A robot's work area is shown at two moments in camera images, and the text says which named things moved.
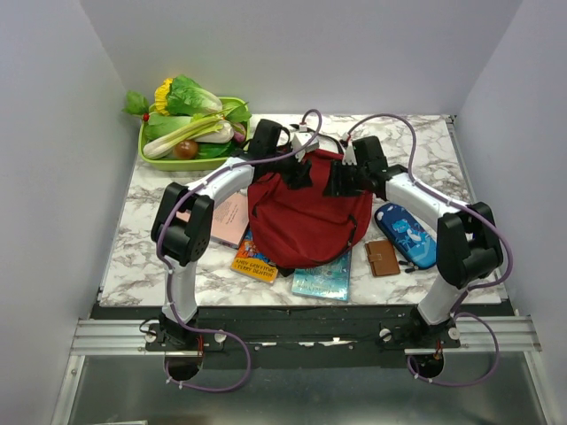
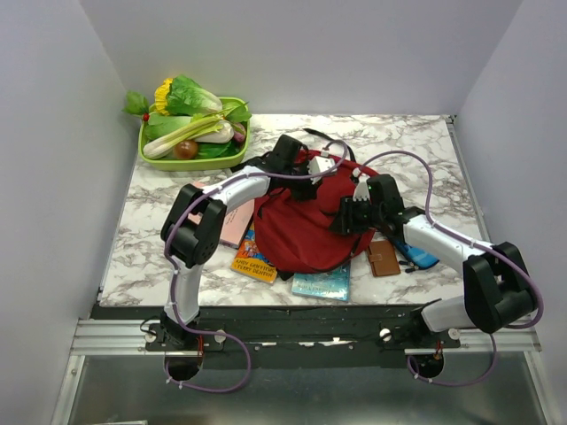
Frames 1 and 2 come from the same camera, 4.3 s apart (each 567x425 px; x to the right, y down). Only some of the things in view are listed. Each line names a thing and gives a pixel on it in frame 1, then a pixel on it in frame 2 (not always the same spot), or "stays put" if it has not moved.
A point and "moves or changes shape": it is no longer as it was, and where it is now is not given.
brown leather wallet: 382,258 stays put
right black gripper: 335,185 → 343,223
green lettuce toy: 187,97 stays put
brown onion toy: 187,149 stays put
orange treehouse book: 250,262 stays put
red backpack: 296,227 moves or changes shape
